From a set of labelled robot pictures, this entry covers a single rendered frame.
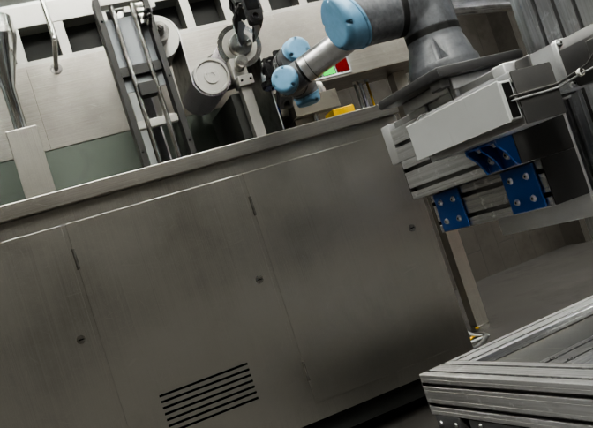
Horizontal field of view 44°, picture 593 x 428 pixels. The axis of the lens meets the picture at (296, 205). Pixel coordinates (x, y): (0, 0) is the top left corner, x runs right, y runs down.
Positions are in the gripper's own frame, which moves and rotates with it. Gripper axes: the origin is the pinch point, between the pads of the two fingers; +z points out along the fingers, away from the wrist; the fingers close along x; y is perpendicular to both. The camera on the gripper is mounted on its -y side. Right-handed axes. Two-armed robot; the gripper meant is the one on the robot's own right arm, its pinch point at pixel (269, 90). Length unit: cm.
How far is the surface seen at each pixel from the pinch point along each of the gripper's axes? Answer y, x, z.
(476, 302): -97, -74, 46
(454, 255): -76, -72, 46
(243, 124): -9.5, 12.9, -2.9
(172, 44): 21.4, 26.9, -1.9
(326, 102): -10.0, -15.2, -6.4
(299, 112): -10.9, -5.2, -6.4
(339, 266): -61, 7, -29
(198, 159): -21, 37, -32
